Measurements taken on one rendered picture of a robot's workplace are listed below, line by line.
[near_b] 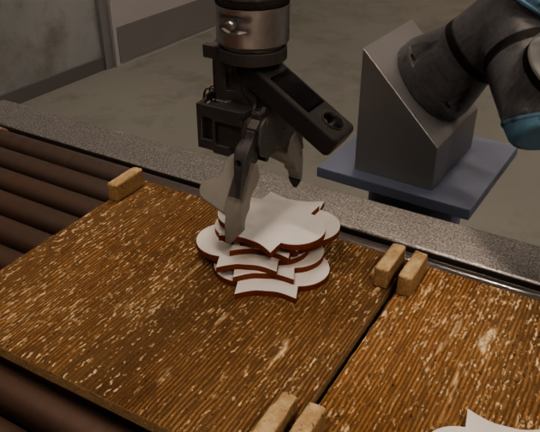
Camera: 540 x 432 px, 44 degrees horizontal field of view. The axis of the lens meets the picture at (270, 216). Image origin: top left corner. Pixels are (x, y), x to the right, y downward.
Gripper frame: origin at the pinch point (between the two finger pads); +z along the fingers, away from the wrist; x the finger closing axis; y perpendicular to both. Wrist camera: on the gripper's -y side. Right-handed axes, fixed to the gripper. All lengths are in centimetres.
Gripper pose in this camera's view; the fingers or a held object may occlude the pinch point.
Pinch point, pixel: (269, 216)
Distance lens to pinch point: 78.7
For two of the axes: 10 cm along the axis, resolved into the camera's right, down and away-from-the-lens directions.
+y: -8.6, -2.7, 4.4
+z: 0.0, 8.5, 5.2
